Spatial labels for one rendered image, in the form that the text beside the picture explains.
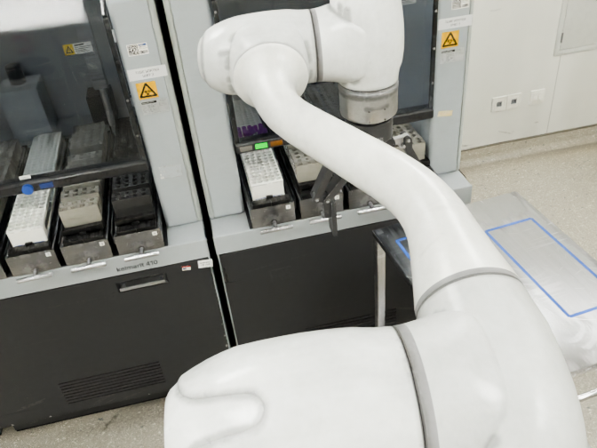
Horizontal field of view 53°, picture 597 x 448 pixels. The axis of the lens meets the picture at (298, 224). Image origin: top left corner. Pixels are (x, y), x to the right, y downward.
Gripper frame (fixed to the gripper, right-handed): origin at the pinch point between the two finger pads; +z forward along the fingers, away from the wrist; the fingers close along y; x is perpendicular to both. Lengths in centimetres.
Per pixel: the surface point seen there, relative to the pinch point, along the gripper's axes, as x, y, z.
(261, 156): 86, -9, 34
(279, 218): 66, -8, 44
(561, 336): -5, 41, 38
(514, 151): 185, 143, 118
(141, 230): 67, -49, 39
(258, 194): 70, -13, 37
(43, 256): 66, -77, 41
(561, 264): 16, 53, 38
